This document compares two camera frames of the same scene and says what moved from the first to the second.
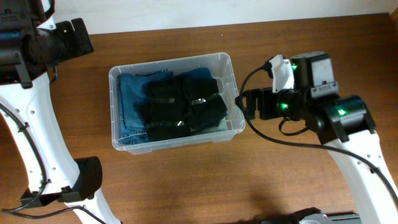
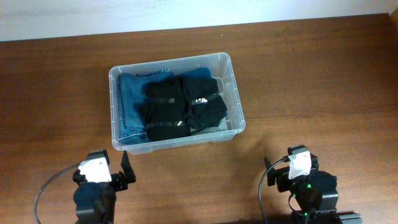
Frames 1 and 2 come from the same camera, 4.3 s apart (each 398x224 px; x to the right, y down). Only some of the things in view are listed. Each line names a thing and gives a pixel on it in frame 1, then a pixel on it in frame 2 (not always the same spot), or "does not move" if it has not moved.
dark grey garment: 203,107 does not move
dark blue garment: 203,73 does not move
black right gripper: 267,109 -> 282,176
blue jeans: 132,124 does not move
